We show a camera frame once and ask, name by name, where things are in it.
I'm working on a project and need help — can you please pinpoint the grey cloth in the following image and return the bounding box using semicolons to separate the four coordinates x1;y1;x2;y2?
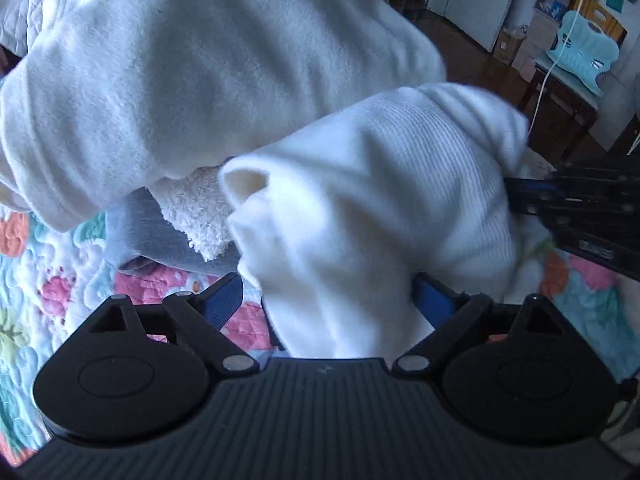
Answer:
104;187;241;276

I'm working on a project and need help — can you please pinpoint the person's white fleece clothing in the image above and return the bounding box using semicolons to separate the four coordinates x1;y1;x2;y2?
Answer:
0;0;448;233

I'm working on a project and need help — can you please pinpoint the floral quilted bedspread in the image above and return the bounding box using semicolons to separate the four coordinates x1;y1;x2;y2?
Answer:
0;205;640;461

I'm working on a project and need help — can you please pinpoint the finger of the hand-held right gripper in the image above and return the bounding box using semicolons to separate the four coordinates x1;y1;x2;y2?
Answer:
511;197;556;217
506;178;561;197

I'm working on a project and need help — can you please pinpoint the cardboard box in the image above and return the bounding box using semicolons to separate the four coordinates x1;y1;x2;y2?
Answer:
492;25;528;66

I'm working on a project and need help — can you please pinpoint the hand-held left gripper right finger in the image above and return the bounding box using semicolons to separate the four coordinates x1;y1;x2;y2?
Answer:
393;272;562;374

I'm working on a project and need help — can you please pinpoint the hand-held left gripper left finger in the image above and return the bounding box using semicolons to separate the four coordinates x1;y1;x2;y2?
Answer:
89;274;258;375

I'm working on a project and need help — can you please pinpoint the wooden chair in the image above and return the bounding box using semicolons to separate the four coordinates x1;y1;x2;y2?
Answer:
517;0;628;161

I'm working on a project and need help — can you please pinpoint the white waffle robe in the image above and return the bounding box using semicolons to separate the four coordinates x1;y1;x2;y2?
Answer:
220;82;556;361

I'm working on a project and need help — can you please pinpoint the white quilted jacket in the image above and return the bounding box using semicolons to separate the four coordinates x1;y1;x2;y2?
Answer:
0;0;121;61

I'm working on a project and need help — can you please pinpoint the white fluffy cloth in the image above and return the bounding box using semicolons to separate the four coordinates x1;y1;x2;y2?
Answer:
150;165;241;261

